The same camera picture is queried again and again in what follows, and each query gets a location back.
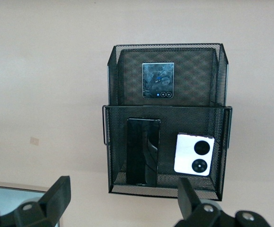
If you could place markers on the dark grey flip phone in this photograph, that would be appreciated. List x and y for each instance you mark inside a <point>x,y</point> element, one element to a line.
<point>158,80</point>

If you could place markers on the small brown tape patch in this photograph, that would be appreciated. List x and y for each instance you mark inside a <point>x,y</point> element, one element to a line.
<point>35,141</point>

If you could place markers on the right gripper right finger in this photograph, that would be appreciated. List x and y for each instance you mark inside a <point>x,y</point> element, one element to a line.
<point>188,203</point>

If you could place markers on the lilac flip phone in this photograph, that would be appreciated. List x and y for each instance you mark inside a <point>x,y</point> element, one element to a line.
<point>186,153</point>

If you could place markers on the silver closed laptop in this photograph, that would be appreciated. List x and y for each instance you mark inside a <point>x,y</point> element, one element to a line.
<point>13,196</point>

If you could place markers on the long black smartphone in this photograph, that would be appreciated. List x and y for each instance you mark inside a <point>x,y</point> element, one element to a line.
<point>136,151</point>

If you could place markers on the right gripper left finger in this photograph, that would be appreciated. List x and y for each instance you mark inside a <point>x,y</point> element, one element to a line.
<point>54,201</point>

